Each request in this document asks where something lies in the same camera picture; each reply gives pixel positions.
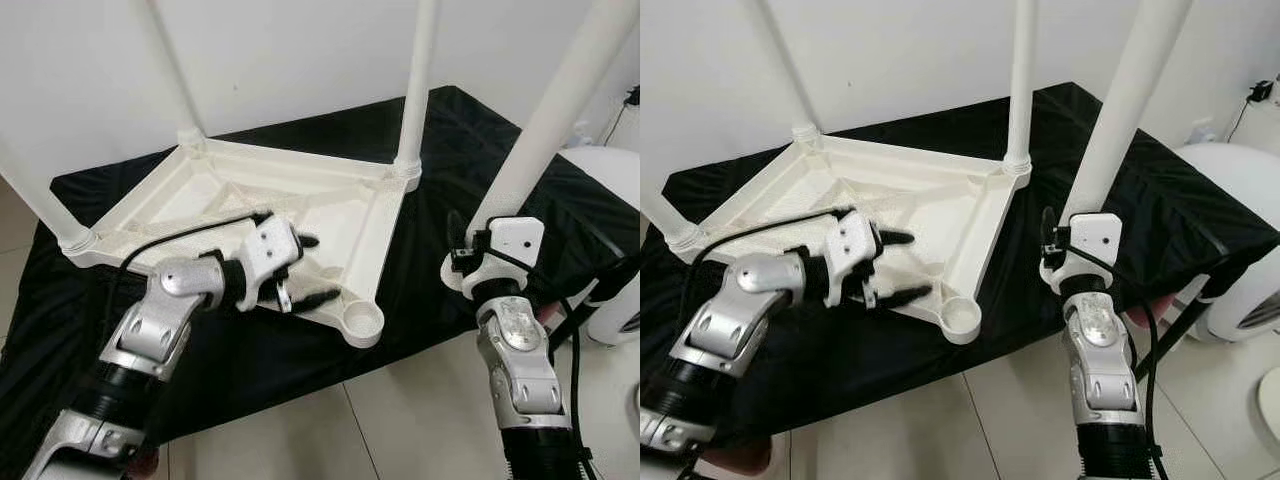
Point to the white plastic table top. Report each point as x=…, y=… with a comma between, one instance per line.
x=950, y=205
x=340, y=210

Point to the white plastic table leg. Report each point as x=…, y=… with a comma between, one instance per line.
x=560, y=100
x=662, y=215
x=418, y=80
x=175, y=70
x=1022, y=80
x=40, y=200
x=1130, y=100
x=780, y=70

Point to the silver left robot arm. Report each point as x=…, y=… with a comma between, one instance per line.
x=150, y=330
x=720, y=330

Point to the pink stool seat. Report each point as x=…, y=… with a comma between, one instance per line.
x=1145, y=311
x=735, y=457
x=145, y=462
x=547, y=316

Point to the white plastic floor object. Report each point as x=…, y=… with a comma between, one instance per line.
x=610, y=200
x=1235, y=205

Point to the white round flat floor disc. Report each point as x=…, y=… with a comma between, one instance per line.
x=1270, y=398

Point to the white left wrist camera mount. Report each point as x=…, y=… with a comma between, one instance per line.
x=855, y=245
x=270, y=250

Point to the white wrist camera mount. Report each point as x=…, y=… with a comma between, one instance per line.
x=270, y=250
x=515, y=245
x=855, y=245
x=1090, y=240

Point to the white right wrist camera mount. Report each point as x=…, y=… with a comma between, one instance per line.
x=515, y=245
x=1090, y=240

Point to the black wall plug adapter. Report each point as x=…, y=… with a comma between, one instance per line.
x=1262, y=92
x=633, y=95

